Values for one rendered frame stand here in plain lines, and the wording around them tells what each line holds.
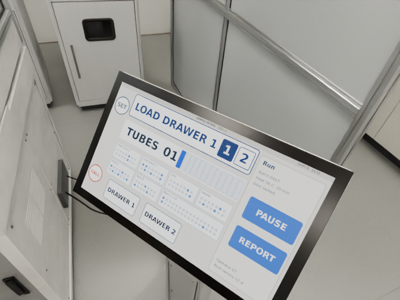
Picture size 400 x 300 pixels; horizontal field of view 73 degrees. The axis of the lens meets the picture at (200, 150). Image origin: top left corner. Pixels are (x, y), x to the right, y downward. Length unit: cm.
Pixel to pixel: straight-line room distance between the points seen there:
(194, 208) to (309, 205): 21
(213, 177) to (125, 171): 20
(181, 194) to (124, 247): 118
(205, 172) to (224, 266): 18
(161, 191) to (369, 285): 154
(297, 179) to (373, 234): 165
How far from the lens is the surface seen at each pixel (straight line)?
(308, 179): 49
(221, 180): 52
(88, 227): 182
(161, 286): 156
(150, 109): 59
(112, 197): 65
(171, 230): 58
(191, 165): 54
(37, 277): 118
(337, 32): 108
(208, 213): 54
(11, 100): 120
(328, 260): 187
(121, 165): 63
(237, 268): 55
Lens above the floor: 151
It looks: 44 degrees down
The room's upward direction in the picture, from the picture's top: 6 degrees clockwise
